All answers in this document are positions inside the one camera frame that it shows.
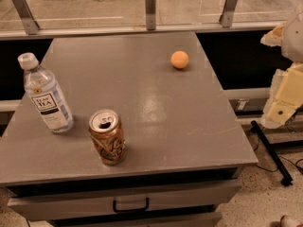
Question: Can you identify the orange fruit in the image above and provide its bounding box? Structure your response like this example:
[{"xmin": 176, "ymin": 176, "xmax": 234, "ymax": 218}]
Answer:
[{"xmin": 170, "ymin": 51, "xmax": 189, "ymax": 69}]

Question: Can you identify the black drawer handle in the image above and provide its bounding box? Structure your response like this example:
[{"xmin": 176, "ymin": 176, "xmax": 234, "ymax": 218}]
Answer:
[{"xmin": 112, "ymin": 198, "xmax": 150, "ymax": 214}]

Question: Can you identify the right metal railing bracket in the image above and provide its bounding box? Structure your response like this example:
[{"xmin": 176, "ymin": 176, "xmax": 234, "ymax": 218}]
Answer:
[{"xmin": 219, "ymin": 0, "xmax": 238, "ymax": 27}]

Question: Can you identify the metal railing bracket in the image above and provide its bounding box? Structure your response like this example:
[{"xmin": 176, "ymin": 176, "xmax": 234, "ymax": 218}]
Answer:
[
  {"xmin": 11, "ymin": 0, "xmax": 40, "ymax": 35},
  {"xmin": 219, "ymin": 0, "xmax": 238, "ymax": 27},
  {"xmin": 145, "ymin": 0, "xmax": 156, "ymax": 30}
]

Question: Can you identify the grey drawer cabinet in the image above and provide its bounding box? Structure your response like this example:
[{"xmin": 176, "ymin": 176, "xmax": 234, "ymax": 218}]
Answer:
[{"xmin": 0, "ymin": 32, "xmax": 257, "ymax": 227}]

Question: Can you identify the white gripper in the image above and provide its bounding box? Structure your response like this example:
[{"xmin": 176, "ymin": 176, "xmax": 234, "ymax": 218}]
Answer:
[{"xmin": 260, "ymin": 3, "xmax": 303, "ymax": 129}]

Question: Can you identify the middle metal railing bracket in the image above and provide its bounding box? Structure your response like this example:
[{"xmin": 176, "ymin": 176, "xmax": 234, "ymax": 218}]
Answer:
[{"xmin": 145, "ymin": 0, "xmax": 156, "ymax": 30}]

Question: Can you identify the clear tea bottle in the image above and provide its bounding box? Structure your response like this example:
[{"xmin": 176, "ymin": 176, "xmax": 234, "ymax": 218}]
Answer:
[{"xmin": 18, "ymin": 52, "xmax": 74, "ymax": 133}]

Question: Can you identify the left metal railing bracket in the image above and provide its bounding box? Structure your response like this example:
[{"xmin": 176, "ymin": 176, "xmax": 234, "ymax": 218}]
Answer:
[{"xmin": 11, "ymin": 0, "xmax": 40, "ymax": 35}]

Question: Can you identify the metal railing base rail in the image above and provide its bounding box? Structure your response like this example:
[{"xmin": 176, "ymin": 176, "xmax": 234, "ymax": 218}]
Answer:
[{"xmin": 0, "ymin": 20, "xmax": 282, "ymax": 41}]

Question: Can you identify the orange soda can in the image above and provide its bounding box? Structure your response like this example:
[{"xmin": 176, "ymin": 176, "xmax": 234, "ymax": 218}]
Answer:
[{"xmin": 88, "ymin": 109, "xmax": 126, "ymax": 166}]

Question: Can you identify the black floor stand bar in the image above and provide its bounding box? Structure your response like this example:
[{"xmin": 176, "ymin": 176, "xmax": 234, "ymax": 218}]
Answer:
[{"xmin": 251, "ymin": 120, "xmax": 293, "ymax": 186}]

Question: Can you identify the black cable on floor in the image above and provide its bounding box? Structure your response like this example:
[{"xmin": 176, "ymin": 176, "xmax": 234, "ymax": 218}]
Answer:
[{"xmin": 252, "ymin": 132, "xmax": 303, "ymax": 175}]

